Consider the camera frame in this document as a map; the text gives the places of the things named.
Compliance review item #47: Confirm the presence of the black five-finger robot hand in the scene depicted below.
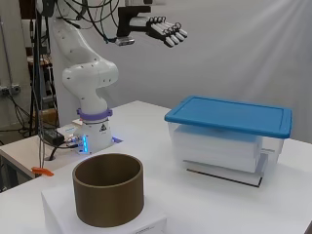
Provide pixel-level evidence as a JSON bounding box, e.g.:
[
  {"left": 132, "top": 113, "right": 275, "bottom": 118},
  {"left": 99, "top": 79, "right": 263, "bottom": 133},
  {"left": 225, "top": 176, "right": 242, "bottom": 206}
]
[{"left": 145, "top": 15, "right": 189, "bottom": 49}]

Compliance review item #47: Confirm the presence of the white hanging sheet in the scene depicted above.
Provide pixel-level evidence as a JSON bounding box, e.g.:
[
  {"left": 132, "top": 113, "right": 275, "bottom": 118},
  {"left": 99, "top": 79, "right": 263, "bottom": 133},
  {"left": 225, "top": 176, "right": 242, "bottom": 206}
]
[{"left": 48, "top": 0, "right": 312, "bottom": 144}]

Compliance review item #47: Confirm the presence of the blue plastic lid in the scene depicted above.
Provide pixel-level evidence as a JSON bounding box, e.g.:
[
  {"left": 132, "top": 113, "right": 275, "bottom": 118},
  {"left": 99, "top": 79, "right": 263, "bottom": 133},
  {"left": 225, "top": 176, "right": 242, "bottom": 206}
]
[{"left": 164, "top": 95, "right": 293, "bottom": 140}]

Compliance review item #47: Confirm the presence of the black stand pole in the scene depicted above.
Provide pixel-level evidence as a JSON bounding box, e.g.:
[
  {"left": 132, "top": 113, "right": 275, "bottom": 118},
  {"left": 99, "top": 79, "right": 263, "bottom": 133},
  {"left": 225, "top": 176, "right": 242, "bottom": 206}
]
[{"left": 29, "top": 0, "right": 51, "bottom": 164}]

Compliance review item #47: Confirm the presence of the black power adapter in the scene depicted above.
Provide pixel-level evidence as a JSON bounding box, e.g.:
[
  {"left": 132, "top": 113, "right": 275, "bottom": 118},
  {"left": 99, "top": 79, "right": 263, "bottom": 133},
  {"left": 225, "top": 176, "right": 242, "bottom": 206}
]
[{"left": 42, "top": 129, "right": 65, "bottom": 146}]

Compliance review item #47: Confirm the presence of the clear plastic box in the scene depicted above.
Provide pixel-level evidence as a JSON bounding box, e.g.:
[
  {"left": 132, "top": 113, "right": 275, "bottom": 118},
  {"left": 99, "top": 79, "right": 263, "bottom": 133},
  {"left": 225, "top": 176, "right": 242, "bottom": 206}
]
[{"left": 167, "top": 121, "right": 286, "bottom": 183}]

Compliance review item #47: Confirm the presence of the brown round tub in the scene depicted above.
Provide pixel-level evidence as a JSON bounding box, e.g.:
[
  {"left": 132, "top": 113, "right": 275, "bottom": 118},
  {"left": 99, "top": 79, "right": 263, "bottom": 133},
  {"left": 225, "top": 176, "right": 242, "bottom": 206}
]
[{"left": 71, "top": 152, "right": 145, "bottom": 228}]

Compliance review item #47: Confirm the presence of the orange clamp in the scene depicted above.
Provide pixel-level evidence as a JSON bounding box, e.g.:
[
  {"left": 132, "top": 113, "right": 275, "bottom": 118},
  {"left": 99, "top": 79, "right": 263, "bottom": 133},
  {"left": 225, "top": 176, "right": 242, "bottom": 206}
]
[{"left": 30, "top": 166, "right": 55, "bottom": 177}]

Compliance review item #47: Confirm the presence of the white side table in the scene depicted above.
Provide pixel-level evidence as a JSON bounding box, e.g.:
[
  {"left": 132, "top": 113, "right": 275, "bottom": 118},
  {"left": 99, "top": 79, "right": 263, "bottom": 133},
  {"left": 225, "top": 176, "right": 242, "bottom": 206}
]
[{"left": 0, "top": 125, "right": 82, "bottom": 193}]

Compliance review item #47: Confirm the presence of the white flat stand box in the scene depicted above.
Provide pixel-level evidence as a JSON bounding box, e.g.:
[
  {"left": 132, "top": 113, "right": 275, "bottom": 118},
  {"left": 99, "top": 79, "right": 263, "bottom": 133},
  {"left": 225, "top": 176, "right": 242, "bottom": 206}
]
[{"left": 40, "top": 184, "right": 169, "bottom": 234}]

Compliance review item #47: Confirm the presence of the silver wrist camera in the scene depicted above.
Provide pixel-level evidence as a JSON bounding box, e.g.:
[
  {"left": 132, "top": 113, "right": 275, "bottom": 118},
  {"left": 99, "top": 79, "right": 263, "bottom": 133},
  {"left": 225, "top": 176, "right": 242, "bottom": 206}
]
[{"left": 114, "top": 35, "right": 136, "bottom": 47}]

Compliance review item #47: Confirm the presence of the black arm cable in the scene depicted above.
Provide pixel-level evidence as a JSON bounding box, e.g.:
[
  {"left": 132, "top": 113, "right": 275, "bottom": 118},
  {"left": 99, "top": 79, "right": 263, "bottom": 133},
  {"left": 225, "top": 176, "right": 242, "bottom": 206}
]
[{"left": 56, "top": 0, "right": 119, "bottom": 44}]

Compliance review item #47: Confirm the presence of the grey wall outlet box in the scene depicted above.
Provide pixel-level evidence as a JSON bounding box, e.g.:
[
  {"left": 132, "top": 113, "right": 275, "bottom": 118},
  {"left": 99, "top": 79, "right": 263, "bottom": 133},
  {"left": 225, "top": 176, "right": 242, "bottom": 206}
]
[{"left": 0, "top": 83, "right": 22, "bottom": 97}]

